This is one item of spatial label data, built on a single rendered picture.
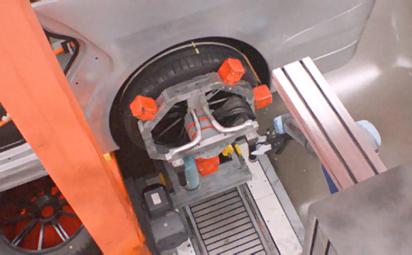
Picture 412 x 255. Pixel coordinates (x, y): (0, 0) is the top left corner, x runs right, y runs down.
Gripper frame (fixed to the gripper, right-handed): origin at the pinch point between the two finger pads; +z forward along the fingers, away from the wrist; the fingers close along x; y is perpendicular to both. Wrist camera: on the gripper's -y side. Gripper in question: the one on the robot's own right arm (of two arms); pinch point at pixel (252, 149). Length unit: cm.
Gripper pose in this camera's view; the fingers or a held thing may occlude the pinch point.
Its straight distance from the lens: 248.9
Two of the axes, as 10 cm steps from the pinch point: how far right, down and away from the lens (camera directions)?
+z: -9.3, 3.5, -1.2
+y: -1.0, -5.5, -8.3
